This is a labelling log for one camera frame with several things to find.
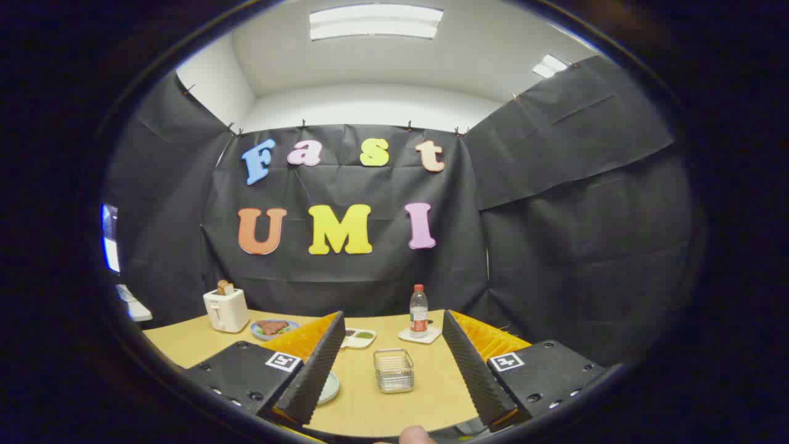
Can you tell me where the white toaster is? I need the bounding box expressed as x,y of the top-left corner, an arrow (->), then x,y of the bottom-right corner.
203,287 -> 250,334

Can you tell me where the large ceiling light panel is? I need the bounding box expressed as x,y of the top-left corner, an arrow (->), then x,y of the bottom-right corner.
309,4 -> 444,41

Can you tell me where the white side desk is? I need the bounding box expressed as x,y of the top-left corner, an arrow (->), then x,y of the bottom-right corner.
116,284 -> 153,323

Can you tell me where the computer monitor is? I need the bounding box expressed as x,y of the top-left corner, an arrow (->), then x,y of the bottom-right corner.
100,203 -> 121,273

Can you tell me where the blue plate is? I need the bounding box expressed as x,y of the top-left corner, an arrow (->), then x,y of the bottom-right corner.
250,319 -> 300,341

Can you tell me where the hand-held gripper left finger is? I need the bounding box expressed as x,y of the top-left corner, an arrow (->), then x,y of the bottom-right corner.
182,311 -> 346,426

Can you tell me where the white square coaster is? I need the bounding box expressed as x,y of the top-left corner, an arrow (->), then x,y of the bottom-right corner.
398,326 -> 442,345

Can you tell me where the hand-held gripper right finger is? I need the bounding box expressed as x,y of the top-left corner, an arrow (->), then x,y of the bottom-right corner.
442,310 -> 608,431

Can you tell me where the clear bottle with red cap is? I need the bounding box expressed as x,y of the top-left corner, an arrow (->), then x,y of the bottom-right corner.
409,284 -> 429,339

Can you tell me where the small ceiling light panel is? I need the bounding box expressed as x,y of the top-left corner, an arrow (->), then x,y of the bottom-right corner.
533,54 -> 569,79

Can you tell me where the white divided tray with beans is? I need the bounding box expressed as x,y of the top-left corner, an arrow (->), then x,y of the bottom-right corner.
341,328 -> 377,350

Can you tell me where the pale green plate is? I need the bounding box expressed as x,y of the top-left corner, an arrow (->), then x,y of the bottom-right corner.
317,371 -> 340,406

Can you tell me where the black backdrop cloth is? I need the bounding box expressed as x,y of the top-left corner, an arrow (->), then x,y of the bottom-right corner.
102,55 -> 703,366

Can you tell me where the metal wire basket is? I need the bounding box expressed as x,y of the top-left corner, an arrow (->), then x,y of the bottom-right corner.
373,348 -> 415,394

